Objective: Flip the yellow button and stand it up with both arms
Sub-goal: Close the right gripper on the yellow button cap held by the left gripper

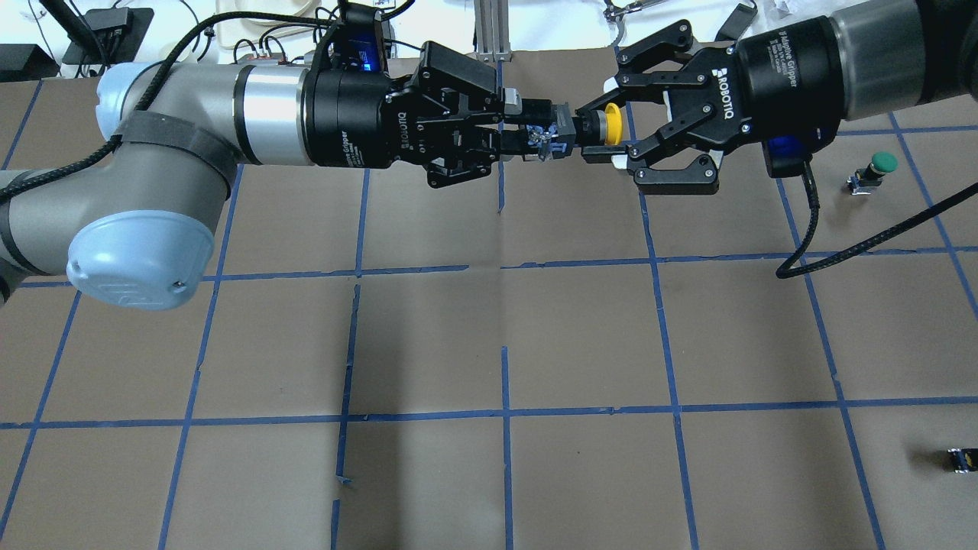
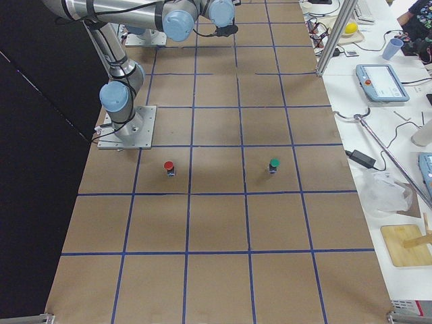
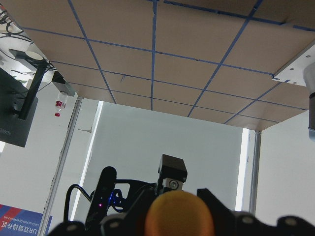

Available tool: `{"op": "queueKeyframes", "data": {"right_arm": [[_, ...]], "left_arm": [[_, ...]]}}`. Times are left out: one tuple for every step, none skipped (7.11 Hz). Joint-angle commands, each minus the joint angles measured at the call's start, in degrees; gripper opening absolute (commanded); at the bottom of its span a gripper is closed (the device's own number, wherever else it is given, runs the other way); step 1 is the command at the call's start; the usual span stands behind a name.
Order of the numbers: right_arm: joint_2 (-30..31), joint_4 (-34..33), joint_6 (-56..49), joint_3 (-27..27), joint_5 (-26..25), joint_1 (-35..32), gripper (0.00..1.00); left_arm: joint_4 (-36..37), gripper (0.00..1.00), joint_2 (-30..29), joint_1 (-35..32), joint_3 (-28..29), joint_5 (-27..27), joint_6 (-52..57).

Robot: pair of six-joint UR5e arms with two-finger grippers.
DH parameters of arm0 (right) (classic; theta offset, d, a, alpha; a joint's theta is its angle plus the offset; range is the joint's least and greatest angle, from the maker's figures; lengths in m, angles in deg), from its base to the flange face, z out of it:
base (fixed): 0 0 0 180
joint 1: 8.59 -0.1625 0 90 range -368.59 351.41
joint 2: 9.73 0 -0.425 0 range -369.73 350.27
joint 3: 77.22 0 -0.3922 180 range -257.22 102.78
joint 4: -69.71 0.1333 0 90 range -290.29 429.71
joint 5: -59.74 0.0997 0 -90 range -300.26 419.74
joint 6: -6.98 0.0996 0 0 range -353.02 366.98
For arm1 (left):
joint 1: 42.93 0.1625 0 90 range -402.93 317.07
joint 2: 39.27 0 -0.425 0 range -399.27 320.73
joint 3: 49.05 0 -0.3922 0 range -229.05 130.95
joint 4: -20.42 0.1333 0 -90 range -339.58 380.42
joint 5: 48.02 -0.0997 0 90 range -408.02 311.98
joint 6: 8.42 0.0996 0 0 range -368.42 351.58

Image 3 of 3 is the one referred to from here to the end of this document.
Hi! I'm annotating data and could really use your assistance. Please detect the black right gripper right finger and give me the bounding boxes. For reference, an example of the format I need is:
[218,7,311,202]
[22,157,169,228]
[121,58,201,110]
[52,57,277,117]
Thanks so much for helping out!
[197,188,278,236]

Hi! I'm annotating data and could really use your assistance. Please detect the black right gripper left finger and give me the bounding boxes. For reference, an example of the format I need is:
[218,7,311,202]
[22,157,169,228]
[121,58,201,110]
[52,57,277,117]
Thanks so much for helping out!
[100,189,156,236]

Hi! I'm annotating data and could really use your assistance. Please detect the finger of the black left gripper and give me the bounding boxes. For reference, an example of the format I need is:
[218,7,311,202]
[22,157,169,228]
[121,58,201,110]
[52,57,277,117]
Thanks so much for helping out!
[157,154,188,194]

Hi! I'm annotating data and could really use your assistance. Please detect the yellow push button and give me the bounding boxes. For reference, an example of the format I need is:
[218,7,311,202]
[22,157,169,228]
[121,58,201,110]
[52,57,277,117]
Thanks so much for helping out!
[144,191,215,236]

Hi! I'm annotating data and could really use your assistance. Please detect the white paper cup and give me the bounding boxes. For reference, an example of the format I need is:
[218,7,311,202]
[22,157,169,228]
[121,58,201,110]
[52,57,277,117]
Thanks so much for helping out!
[25,51,43,60]

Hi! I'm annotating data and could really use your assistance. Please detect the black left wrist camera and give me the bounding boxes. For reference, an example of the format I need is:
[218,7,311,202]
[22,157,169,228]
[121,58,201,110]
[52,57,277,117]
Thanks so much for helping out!
[85,166,117,231]

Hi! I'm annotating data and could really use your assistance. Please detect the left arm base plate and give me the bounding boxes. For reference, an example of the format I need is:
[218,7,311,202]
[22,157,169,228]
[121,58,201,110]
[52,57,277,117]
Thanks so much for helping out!
[273,41,315,90]

